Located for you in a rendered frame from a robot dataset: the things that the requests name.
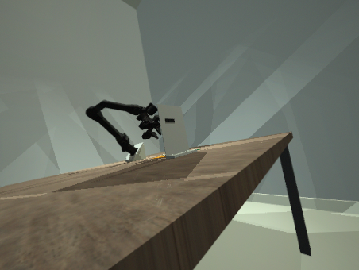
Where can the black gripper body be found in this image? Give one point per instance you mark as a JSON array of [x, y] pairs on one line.
[[155, 119]]

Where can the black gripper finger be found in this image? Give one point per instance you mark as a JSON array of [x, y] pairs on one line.
[[156, 126], [152, 134]]

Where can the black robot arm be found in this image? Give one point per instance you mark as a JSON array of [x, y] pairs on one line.
[[94, 112]]

